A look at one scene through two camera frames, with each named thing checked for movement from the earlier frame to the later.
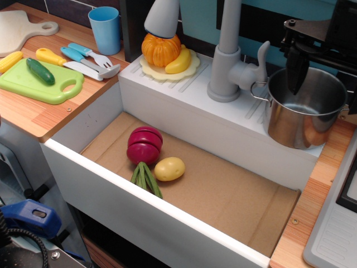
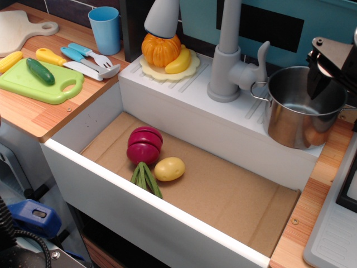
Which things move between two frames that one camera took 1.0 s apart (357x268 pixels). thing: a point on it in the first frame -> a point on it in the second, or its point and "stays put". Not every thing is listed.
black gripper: (310, 34) -> (335, 58)
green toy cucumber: (40, 72) stays put
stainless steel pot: (304, 120) stays put
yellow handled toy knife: (77, 67) stays put
